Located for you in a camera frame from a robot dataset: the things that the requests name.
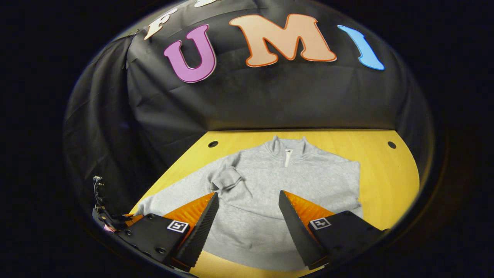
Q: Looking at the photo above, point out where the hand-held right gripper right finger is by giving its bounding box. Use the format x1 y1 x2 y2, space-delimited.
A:
278 190 390 271

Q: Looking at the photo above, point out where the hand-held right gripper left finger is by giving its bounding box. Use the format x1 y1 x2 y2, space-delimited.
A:
115 192 220 271

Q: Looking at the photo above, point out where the grey zip-neck sweatshirt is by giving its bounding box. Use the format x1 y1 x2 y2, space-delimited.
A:
135 136 363 271

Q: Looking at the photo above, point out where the black backdrop cloth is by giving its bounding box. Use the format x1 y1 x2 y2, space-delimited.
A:
64 0 435 217

